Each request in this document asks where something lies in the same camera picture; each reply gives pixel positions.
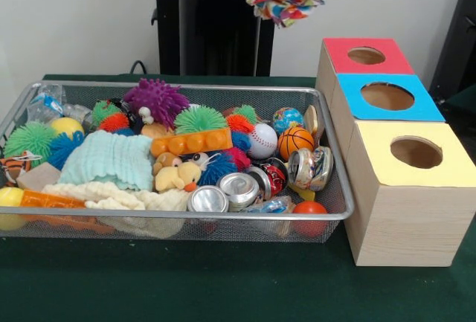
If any wooden box with three holes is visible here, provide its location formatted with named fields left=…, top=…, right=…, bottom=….
left=315, top=37, right=476, bottom=268

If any small baseball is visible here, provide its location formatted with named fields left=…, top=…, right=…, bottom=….
left=247, top=123, right=279, bottom=159

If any bright green spiky ball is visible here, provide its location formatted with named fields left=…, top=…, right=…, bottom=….
left=173, top=104, right=228, bottom=134

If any orange toy building brick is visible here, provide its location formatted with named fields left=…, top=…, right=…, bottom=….
left=150, top=126, right=234, bottom=158

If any small basketball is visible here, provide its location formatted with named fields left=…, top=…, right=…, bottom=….
left=277, top=126, right=316, bottom=161

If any yellow plush duck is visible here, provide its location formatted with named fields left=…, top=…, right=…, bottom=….
left=154, top=161, right=204, bottom=193

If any silver drink can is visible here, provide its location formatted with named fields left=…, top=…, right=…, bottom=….
left=288, top=145, right=335, bottom=193

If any purple spiky toy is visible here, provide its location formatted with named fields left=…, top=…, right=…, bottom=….
left=123, top=78, right=190, bottom=129

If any red-orange ball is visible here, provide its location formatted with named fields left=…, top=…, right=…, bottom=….
left=292, top=200, right=329, bottom=237

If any mint green cloth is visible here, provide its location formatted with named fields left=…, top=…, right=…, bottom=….
left=58, top=130, right=154, bottom=192

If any dark green table cloth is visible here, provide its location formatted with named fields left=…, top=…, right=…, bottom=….
left=0, top=73, right=476, bottom=322

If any blue spiky ball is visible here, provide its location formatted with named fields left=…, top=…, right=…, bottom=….
left=48, top=130, right=86, bottom=170

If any green cloth side table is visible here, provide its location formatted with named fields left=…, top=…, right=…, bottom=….
left=442, top=83, right=476, bottom=115

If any black upright panel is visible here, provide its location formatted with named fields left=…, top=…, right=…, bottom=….
left=429, top=0, right=476, bottom=107

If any shallow wire mesh bin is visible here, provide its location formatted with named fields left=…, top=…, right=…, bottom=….
left=0, top=80, right=355, bottom=244

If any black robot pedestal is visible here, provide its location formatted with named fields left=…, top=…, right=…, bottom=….
left=143, top=0, right=291, bottom=77

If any black cable loop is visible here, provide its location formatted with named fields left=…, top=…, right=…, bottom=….
left=129, top=59, right=149, bottom=75

